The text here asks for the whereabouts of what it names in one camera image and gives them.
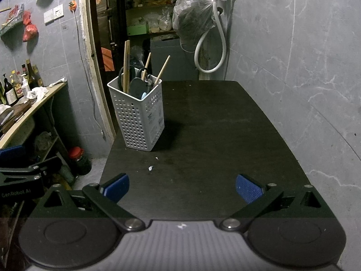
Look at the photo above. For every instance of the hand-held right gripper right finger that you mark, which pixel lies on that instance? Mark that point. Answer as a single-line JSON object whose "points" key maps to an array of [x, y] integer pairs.
{"points": [[249, 189]]}

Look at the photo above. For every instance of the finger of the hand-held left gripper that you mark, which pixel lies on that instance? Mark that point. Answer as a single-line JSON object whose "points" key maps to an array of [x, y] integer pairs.
{"points": [[28, 173], [12, 152]]}

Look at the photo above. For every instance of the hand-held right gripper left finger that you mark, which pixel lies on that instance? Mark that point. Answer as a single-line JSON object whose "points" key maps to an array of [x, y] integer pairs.
{"points": [[116, 187]]}

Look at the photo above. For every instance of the white perforated utensil basket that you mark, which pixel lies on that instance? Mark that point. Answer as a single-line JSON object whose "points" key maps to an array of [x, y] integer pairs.
{"points": [[135, 121]]}

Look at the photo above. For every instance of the wooden cutting board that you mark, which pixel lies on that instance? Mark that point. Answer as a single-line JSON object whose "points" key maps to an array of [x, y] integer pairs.
{"points": [[14, 115]]}

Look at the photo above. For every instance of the white cloth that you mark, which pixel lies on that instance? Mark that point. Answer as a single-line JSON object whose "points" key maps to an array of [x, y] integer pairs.
{"points": [[4, 108], [38, 93]]}

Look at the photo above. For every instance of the jar with red lid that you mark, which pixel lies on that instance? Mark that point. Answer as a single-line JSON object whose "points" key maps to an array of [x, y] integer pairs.
{"points": [[79, 161]]}

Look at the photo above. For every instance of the wooden counter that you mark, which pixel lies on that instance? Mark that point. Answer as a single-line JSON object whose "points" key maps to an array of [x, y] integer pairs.
{"points": [[42, 104]]}

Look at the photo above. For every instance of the row of sauce bottles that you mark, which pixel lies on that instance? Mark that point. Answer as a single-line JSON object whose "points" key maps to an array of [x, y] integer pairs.
{"points": [[11, 90]]}

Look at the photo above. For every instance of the white tube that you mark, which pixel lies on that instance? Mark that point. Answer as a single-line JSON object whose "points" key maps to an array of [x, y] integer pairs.
{"points": [[57, 82]]}

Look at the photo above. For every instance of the red plastic bag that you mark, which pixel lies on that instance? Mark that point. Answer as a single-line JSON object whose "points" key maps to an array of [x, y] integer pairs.
{"points": [[30, 29]]}

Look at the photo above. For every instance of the black plastic bag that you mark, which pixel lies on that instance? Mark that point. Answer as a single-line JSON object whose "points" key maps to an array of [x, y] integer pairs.
{"points": [[138, 55]]}

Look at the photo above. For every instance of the grey appliance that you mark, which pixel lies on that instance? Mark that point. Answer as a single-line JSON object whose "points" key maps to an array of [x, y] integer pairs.
{"points": [[172, 62]]}

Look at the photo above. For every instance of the green box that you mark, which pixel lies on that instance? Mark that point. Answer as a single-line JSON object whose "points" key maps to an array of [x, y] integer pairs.
{"points": [[137, 29]]}

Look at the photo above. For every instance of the dark door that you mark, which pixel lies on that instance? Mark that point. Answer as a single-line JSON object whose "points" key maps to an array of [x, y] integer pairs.
{"points": [[104, 19]]}

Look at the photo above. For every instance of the clear bag of white goods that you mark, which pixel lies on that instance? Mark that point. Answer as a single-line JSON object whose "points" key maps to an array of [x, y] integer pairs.
{"points": [[165, 19]]}

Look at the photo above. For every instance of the clear bag of dark contents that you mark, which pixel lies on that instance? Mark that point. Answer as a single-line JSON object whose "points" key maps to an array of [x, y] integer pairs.
{"points": [[191, 19]]}

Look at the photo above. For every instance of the storeroom shelf unit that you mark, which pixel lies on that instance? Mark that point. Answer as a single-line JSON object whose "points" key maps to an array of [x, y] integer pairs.
{"points": [[158, 5]]}

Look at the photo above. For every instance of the cream door frame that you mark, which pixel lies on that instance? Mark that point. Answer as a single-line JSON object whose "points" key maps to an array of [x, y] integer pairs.
{"points": [[87, 62]]}

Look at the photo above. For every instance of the grey wall shelf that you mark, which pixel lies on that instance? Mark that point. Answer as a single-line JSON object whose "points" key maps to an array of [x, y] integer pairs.
{"points": [[11, 26]]}

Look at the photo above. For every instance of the white wall switch plate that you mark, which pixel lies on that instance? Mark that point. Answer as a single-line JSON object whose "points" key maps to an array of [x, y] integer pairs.
{"points": [[53, 14]]}

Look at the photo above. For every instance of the orange wall plug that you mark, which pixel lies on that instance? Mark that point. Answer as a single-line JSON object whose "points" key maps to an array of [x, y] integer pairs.
{"points": [[72, 5]]}

